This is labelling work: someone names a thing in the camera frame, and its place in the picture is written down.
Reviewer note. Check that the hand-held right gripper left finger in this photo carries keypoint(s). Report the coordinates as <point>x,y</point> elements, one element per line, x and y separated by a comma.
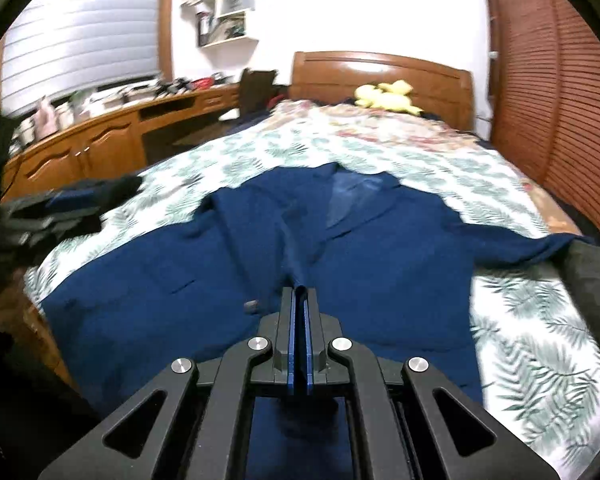
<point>291,340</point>

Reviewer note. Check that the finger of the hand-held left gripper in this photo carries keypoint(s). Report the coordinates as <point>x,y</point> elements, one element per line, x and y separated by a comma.
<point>50,225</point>
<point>100,191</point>

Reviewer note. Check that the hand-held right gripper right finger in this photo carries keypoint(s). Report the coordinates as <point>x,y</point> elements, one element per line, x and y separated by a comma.
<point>306,340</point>

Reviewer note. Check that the navy blue suit jacket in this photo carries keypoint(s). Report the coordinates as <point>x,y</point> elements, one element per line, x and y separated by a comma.
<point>180,270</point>

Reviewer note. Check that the wooden desk with cabinets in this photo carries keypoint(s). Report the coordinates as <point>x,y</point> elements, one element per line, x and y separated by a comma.
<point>100,147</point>

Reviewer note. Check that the clutter on desk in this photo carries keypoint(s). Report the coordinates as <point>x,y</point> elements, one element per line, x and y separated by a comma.
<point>105,97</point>

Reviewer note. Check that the white window blind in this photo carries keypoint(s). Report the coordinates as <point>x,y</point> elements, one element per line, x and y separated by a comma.
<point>85,25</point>

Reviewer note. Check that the dark chair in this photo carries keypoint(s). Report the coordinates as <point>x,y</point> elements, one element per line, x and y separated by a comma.
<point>257,87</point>

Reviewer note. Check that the floral blanket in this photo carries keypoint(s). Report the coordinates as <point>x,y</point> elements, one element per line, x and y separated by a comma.
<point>380,132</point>

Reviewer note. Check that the leaf print bed sheet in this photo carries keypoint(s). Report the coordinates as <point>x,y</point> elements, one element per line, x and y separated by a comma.
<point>530,340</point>

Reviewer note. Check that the yellow plush toy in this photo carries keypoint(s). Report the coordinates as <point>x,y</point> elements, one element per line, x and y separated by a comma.
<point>385,97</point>

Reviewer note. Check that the wooden bed headboard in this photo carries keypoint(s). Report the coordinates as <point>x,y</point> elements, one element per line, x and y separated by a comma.
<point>330,72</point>

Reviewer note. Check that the dark grey cloth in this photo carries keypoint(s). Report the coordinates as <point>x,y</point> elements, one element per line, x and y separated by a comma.
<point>592,280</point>

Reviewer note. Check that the wooden louvred wardrobe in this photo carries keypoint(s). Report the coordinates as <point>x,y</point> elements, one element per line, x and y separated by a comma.
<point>555,85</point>

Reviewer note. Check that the wooden window frame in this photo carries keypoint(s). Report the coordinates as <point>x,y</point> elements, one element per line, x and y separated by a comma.
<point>166,15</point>

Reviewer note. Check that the white wall shelf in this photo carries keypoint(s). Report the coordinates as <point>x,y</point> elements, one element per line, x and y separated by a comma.
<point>225,5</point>

